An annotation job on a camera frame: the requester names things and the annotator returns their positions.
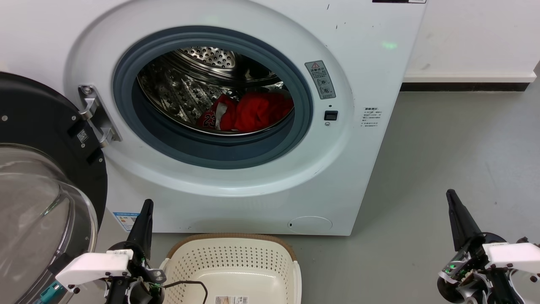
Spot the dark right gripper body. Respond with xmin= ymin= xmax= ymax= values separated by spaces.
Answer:
xmin=437 ymin=231 xmax=524 ymax=304

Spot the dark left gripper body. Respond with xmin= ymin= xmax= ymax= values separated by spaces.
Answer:
xmin=105 ymin=242 xmax=166 ymax=304

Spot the thin black cable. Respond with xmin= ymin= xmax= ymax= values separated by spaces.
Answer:
xmin=164 ymin=280 xmax=209 ymax=304

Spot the stainless steel washing machine drum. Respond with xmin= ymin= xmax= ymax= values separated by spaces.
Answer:
xmin=137 ymin=46 xmax=294 ymax=136

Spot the small white text sticker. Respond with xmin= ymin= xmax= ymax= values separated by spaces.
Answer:
xmin=361 ymin=106 xmax=383 ymax=128

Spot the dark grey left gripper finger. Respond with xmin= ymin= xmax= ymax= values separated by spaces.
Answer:
xmin=127 ymin=199 xmax=154 ymax=258

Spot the black wall baseboard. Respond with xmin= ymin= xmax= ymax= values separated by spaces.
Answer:
xmin=400 ymin=82 xmax=530 ymax=92

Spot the cream perforated laundry basket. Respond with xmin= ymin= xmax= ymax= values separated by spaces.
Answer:
xmin=159 ymin=233 xmax=302 ymax=304

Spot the round white filter cover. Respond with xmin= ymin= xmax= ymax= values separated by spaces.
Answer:
xmin=288 ymin=216 xmax=333 ymax=234

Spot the white front-load washing machine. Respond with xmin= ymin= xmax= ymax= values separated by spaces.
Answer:
xmin=0 ymin=0 xmax=427 ymax=236

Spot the silver metal door hinge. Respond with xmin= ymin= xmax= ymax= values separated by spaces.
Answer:
xmin=78 ymin=84 xmax=123 ymax=148

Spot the grey rubber door gasket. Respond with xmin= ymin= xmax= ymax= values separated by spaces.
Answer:
xmin=113 ymin=25 xmax=313 ymax=169

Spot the black round glass washer door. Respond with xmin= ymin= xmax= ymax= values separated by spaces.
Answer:
xmin=0 ymin=72 xmax=108 ymax=304

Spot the blue white energy label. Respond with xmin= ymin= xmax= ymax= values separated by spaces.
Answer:
xmin=113 ymin=212 xmax=140 ymax=232

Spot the grey warning label sticker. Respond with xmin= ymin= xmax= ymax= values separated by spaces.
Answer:
xmin=305 ymin=60 xmax=337 ymax=100

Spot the red sports jersey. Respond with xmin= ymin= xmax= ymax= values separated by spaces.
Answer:
xmin=196 ymin=91 xmax=294 ymax=133

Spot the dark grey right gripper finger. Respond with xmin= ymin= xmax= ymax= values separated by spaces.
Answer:
xmin=446 ymin=189 xmax=483 ymax=252

